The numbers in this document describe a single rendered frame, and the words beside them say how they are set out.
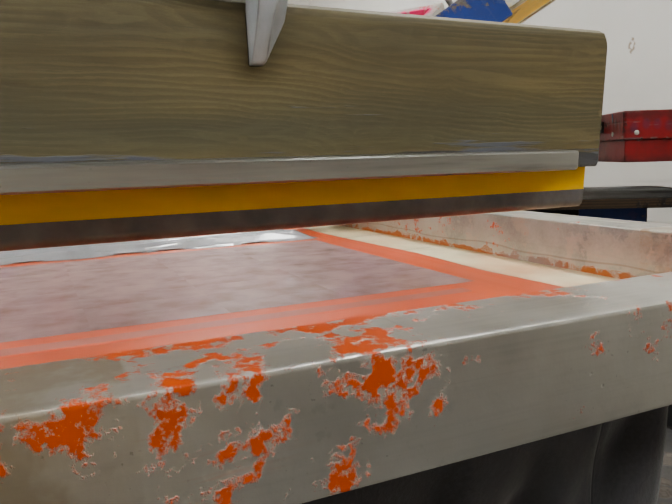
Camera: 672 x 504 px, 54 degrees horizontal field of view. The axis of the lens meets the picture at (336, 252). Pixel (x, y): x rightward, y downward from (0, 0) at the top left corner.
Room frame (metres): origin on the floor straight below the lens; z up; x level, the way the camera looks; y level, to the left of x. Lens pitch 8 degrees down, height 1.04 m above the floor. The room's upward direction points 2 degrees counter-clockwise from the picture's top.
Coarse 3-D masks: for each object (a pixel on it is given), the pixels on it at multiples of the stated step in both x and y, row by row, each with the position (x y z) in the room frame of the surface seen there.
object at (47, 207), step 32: (96, 192) 0.27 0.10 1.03; (128, 192) 0.27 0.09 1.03; (160, 192) 0.28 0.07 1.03; (192, 192) 0.28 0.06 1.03; (224, 192) 0.29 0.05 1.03; (256, 192) 0.30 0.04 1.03; (288, 192) 0.30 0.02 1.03; (320, 192) 0.31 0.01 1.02; (352, 192) 0.32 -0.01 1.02; (384, 192) 0.33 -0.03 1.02; (416, 192) 0.34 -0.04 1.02; (448, 192) 0.35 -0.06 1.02; (480, 192) 0.36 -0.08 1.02; (512, 192) 0.37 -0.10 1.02; (0, 224) 0.25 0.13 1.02
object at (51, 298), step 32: (128, 256) 0.60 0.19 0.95; (0, 288) 0.46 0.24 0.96; (32, 288) 0.46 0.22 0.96; (64, 288) 0.45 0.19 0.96; (96, 288) 0.45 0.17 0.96; (128, 288) 0.45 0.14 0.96; (160, 288) 0.44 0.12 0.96; (192, 288) 0.44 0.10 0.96; (0, 320) 0.36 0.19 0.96; (32, 320) 0.36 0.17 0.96; (64, 320) 0.36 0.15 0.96; (96, 320) 0.36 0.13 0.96; (128, 320) 0.35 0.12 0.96; (160, 320) 0.35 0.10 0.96; (64, 352) 0.30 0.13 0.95; (96, 352) 0.30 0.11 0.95
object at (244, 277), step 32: (160, 256) 0.60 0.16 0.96; (192, 256) 0.59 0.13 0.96; (224, 256) 0.58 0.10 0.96; (256, 256) 0.58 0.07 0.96; (288, 256) 0.57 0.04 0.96; (320, 256) 0.57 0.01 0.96; (352, 256) 0.56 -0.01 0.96; (384, 256) 0.56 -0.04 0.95; (416, 256) 0.55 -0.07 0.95; (224, 288) 0.44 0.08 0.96; (256, 288) 0.43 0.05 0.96; (288, 288) 0.43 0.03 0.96; (320, 288) 0.43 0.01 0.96; (352, 288) 0.42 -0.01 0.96; (384, 288) 0.42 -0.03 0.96; (416, 288) 0.42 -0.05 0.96; (480, 288) 0.41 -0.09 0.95; (512, 288) 0.41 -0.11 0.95; (544, 288) 0.41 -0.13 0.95; (288, 320) 0.34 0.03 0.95; (320, 320) 0.34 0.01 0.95
